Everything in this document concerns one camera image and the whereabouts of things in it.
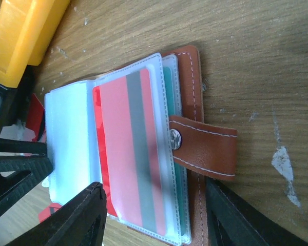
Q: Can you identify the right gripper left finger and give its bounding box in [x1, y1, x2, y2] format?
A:
[8, 182, 107, 245]

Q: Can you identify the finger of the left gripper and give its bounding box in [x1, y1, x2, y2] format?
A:
[0, 156, 53, 217]
[0, 138, 47, 156]

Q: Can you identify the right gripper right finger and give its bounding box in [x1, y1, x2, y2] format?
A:
[206, 178, 308, 245]

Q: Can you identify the red black-striped card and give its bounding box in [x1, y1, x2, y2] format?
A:
[38, 202, 62, 223]

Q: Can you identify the teal white credit card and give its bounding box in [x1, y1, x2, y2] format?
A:
[163, 66, 191, 244]

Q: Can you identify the brown leather card holder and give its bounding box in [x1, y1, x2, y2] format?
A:
[45, 45, 237, 245]

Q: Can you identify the red credit card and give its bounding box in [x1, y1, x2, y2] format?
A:
[23, 94, 46, 143]

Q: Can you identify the thin red white card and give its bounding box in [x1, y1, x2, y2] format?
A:
[93, 68, 166, 235]

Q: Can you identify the yellow card bin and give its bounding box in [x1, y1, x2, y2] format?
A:
[0, 0, 70, 88]

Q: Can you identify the black card bin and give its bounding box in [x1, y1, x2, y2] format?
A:
[0, 65, 35, 133]

